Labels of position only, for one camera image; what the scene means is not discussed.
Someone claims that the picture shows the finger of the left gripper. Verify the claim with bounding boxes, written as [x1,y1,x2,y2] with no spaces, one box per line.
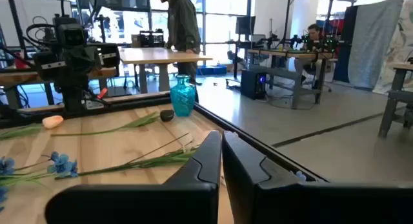
[33,50,68,81]
[97,43,121,79]

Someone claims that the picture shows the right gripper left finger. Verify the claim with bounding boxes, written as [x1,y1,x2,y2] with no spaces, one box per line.
[44,130,223,224]

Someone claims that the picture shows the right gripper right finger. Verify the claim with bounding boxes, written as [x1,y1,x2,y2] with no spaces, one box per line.
[221,130,413,224]

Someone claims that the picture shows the peach artificial tulip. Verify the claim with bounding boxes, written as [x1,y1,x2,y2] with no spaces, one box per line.
[0,115,65,141]

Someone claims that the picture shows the black artificial tulip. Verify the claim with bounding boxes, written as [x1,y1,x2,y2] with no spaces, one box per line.
[50,109,176,137]

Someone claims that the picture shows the sparse blue flower spray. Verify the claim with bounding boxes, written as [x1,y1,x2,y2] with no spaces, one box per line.
[0,151,80,215]

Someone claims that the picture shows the blue glass vase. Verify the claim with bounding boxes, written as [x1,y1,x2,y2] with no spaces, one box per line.
[170,74,197,117]

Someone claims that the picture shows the black plastic crate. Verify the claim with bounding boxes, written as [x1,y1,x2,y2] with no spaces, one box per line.
[137,29,166,49]

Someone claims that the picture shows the white screen panel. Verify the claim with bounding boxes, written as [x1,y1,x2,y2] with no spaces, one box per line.
[0,0,74,50]

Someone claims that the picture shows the person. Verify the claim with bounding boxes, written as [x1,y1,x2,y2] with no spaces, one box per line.
[154,0,203,86]
[299,23,328,89]

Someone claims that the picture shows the blue storage bin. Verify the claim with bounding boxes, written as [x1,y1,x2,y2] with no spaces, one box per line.
[196,65,228,77]

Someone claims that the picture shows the black computer tower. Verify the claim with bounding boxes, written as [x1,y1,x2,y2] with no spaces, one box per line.
[240,68,268,101]

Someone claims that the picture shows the black computer monitor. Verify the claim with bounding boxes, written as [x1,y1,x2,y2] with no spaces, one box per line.
[234,15,257,36]

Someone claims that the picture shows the grey desk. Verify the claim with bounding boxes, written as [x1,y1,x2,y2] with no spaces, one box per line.
[378,61,413,139]

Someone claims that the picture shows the desk with robot arms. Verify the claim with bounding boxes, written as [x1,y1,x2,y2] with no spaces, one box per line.
[247,48,336,109]

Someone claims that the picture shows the floral patterned curtain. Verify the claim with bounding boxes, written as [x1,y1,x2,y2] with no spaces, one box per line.
[372,0,413,96]

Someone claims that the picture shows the grey curtain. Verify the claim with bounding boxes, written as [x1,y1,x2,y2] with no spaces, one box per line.
[347,0,405,91]

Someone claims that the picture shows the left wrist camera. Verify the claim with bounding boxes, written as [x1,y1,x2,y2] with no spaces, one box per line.
[53,14,88,48]

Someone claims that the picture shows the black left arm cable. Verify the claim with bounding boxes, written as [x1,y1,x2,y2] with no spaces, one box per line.
[25,23,59,46]

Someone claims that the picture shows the black aluminium table frame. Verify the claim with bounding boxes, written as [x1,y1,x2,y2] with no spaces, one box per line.
[0,91,327,183]

